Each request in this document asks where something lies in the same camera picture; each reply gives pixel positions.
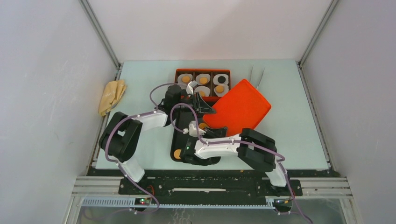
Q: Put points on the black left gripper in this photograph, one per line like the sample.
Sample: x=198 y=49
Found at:
x=201 y=106

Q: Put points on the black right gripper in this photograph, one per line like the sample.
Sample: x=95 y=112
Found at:
x=215 y=133

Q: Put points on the round orange biscuit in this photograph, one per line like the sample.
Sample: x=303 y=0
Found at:
x=203 y=80
x=219 y=89
x=177 y=154
x=186 y=79

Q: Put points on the black sandwich cookie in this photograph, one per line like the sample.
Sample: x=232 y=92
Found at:
x=221 y=79

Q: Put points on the orange box lid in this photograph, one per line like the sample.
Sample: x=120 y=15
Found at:
x=242 y=107

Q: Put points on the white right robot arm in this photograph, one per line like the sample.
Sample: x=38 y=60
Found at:
x=206 y=146

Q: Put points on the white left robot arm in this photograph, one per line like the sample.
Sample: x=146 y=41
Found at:
x=121 y=135

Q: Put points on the white paper cup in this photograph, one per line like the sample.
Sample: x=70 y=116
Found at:
x=205 y=89
x=225 y=91
x=215 y=82
x=184 y=74
x=203 y=75

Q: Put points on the orange fish cookie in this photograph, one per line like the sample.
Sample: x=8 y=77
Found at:
x=203 y=126

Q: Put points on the orange cookie box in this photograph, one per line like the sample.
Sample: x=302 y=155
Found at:
x=212 y=98

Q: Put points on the black cookie tray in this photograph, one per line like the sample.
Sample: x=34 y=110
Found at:
x=178 y=139

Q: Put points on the beige cloth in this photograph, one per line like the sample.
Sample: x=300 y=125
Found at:
x=111 y=96

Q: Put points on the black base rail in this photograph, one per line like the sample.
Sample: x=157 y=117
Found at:
x=229 y=191

